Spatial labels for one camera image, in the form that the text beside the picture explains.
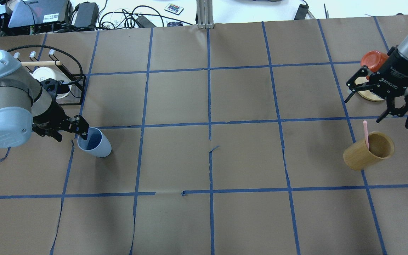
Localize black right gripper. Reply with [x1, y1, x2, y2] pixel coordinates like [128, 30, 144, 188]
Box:
[344, 48, 408, 124]

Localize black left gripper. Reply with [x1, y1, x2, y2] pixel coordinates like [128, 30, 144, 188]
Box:
[32, 103, 90, 142]

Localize light blue plastic cup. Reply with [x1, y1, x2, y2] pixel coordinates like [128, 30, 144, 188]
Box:
[77, 127, 112, 158]

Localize pink chopstick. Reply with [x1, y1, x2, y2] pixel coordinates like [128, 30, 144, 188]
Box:
[363, 120, 369, 150]

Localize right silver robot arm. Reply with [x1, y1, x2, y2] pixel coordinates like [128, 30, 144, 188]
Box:
[344, 35, 408, 129]

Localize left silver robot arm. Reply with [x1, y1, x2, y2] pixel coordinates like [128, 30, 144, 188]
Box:
[0, 50, 89, 148]

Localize white cup on rack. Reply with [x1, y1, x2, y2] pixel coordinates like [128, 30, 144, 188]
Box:
[31, 66, 73, 99]

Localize wooden mug tree stand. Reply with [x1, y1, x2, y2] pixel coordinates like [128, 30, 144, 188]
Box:
[353, 19, 408, 102]

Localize orange mug on stand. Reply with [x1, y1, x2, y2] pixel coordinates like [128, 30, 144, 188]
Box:
[360, 50, 389, 74]

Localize bamboo cylinder holder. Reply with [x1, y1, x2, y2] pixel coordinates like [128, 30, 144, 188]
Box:
[343, 132, 395, 171]

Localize black power adapter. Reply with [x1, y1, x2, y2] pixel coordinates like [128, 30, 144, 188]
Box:
[294, 4, 309, 20]

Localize black power brick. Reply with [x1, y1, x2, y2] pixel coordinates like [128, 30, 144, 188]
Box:
[72, 2, 99, 27]

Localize small remote control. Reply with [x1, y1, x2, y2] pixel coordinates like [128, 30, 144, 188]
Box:
[164, 3, 184, 16]

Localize black wire cup rack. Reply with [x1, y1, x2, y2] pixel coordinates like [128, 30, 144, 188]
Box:
[8, 45, 86, 106]

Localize aluminium frame post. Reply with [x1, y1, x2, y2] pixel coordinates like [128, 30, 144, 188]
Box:
[196, 0, 214, 29]

